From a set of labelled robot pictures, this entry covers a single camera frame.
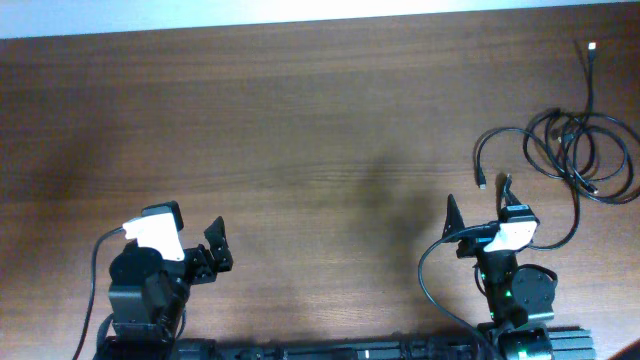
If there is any black long usb cable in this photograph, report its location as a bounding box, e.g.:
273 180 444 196
472 41 599 251

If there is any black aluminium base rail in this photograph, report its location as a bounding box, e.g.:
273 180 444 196
169 328 597 360

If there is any camera black cable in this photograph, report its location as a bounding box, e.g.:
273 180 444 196
72 226 126 360
417 224 501 360

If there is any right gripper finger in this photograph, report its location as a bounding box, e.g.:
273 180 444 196
501 174 521 207
443 194 465 236

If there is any left camera black cable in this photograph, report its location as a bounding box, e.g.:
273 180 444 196
72 226 126 360

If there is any right camera black cable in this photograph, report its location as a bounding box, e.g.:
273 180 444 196
417 224 501 360

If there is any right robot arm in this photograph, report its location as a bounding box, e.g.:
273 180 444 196
443 177 558 359

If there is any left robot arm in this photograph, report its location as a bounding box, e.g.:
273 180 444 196
94 217 233 360

